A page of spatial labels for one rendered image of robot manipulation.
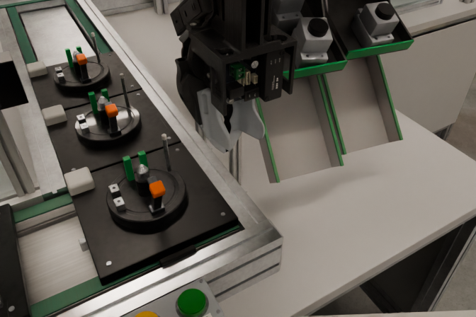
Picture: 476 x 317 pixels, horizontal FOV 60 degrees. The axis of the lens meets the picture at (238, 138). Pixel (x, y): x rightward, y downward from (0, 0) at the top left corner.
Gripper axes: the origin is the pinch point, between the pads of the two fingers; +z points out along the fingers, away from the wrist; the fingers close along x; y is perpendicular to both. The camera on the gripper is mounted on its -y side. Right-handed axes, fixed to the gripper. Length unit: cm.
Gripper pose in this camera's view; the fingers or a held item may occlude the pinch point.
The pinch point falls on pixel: (222, 138)
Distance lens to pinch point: 45.6
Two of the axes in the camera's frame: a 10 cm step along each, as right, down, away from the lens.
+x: 8.7, -3.1, 3.9
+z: 0.0, 7.8, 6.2
